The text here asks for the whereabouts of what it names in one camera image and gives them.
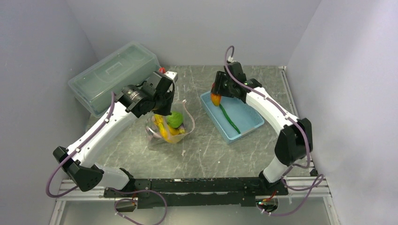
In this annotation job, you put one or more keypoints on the light blue plastic basket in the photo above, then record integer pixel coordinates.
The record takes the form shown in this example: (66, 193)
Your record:
(245, 117)

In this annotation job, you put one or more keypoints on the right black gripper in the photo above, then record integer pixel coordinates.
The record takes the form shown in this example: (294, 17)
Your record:
(218, 88)

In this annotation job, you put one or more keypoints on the yellow banana bunch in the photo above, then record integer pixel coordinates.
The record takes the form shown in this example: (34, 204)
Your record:
(170, 135)

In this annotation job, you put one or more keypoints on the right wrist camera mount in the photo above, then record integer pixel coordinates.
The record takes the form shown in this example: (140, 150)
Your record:
(236, 70)

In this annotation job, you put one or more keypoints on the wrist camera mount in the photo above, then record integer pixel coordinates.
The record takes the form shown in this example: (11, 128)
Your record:
(236, 70)
(161, 82)

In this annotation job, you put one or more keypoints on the clear green storage box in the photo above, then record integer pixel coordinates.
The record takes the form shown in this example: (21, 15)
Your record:
(130, 64)

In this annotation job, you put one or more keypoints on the small green lime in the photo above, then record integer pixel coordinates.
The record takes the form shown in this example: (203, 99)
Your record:
(175, 119)

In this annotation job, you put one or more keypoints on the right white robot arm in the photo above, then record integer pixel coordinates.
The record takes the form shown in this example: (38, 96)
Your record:
(294, 142)

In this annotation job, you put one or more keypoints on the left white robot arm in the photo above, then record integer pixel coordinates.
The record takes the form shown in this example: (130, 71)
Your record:
(78, 160)

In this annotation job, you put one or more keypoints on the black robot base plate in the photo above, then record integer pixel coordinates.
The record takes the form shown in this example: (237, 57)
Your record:
(243, 191)

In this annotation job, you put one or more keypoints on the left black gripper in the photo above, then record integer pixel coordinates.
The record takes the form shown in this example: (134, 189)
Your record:
(166, 111)

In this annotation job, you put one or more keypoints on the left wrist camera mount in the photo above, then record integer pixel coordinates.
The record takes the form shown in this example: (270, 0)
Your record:
(161, 82)

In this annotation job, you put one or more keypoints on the green chili pepper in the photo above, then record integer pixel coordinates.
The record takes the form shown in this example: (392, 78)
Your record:
(229, 119)

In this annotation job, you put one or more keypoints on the red orange mango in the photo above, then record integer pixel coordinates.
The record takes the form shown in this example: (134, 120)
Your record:
(216, 99)

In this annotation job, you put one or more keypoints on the clear zip top bag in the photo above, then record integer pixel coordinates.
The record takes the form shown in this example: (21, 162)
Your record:
(152, 135)

